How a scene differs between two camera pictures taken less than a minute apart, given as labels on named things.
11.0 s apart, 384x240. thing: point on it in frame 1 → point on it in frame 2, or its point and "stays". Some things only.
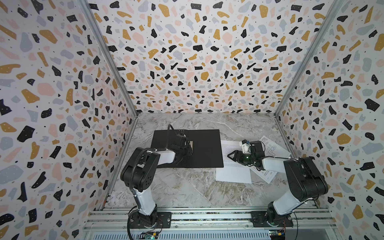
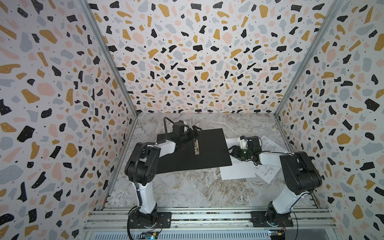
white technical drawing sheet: (271, 149) stays
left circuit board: (148, 235) stays
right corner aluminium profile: (333, 10) stays
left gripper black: (188, 152) → (191, 136)
